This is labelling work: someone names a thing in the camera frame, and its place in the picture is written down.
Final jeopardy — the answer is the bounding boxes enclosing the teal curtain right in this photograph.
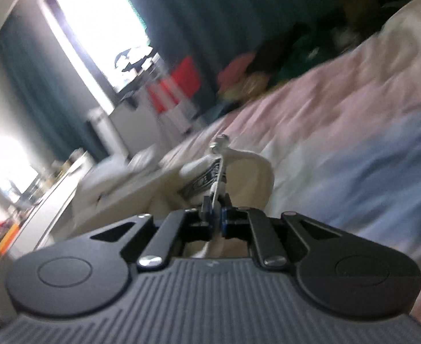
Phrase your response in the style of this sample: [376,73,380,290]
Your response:
[130,0,342,113]

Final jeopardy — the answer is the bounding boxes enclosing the white vanity desk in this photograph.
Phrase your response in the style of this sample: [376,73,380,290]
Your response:
[0,151,94,259]

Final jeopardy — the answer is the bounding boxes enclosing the teal curtain left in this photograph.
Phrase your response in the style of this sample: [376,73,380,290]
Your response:
[0,13,108,162]

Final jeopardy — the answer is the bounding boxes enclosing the pink and blue bedsheet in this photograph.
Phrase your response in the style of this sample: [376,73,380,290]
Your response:
[160,0,421,330]

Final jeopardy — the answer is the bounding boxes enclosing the orange tray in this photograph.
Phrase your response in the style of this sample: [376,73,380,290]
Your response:
[0,220,19,255]

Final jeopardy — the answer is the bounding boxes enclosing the black window frame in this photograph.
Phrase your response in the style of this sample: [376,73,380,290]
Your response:
[44,0,155,113]

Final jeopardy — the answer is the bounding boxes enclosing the silver tripod stand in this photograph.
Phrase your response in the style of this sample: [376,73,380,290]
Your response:
[113,47,197,134]

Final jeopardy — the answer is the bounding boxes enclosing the teal curtain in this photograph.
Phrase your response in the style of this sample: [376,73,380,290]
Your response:
[0,13,108,162]
[130,0,342,113]

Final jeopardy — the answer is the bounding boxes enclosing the pink pillow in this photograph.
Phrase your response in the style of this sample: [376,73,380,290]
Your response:
[217,52,255,91]

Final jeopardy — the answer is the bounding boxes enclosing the cream white hooded jacket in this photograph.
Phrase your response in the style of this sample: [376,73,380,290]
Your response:
[70,137,274,237]

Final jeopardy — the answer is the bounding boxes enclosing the pile of dark clothes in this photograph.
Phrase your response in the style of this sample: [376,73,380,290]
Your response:
[245,0,412,86]

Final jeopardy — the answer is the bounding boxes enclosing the red bag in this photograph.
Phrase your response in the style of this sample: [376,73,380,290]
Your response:
[147,56,201,114]

